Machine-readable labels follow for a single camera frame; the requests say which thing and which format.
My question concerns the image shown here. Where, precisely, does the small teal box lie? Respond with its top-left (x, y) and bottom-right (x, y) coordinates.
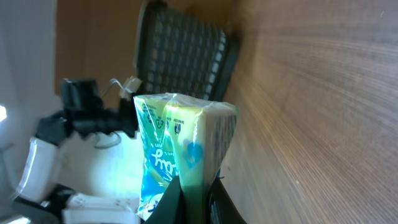
top-left (134, 93), bottom-right (238, 223)

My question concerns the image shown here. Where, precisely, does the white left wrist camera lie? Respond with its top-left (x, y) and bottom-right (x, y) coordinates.
top-left (119, 76), bottom-right (142, 99)

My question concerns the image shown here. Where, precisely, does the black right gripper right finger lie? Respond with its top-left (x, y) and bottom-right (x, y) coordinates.
top-left (207, 177), bottom-right (246, 224)

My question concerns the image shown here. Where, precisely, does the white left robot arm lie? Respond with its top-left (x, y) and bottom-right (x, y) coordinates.
top-left (11, 77), bottom-right (142, 223)

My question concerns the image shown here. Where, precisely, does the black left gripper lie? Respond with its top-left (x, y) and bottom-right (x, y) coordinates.
top-left (119, 93), bottom-right (138, 138)

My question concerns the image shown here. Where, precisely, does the grey plastic shopping basket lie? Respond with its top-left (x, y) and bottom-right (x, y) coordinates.
top-left (134, 1), bottom-right (239, 101)

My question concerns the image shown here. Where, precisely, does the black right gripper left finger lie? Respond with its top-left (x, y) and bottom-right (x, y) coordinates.
top-left (144, 176), bottom-right (183, 224)

